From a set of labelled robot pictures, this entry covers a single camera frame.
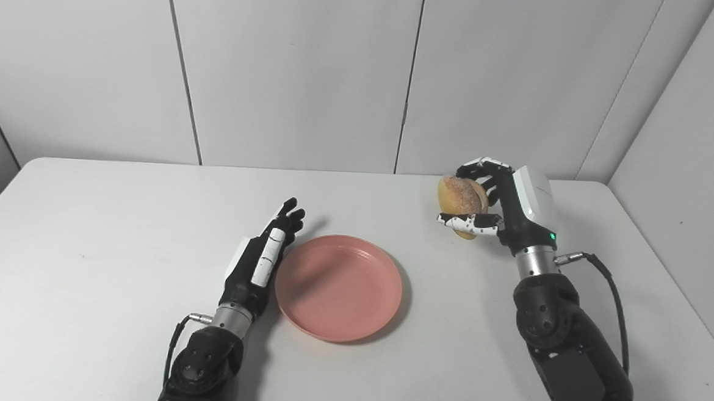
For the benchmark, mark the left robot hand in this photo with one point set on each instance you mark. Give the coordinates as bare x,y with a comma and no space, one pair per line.
254,268

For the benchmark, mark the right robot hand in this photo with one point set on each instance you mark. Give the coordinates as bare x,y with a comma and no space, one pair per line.
509,205

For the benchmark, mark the bread roll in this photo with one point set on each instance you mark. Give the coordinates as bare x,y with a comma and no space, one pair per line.
462,200

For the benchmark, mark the pink plate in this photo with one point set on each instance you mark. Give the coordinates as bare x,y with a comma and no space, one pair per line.
339,287

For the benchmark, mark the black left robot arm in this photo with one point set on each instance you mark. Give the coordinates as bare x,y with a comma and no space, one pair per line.
205,363

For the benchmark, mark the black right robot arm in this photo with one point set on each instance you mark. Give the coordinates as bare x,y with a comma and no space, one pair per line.
569,352

